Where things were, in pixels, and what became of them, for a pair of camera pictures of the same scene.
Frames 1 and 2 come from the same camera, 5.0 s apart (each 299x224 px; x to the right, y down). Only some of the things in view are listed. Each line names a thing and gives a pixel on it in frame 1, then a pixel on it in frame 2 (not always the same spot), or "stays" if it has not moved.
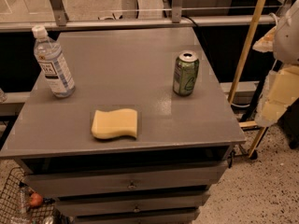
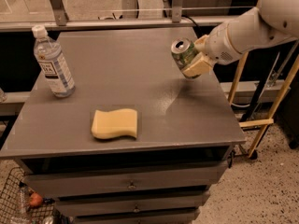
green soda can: [185, 72] -> [183, 50]
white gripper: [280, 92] -> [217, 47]
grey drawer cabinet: [182, 145] stays
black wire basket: [16, 206] stays
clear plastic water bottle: [49, 54] stays
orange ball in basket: [35, 199] stays
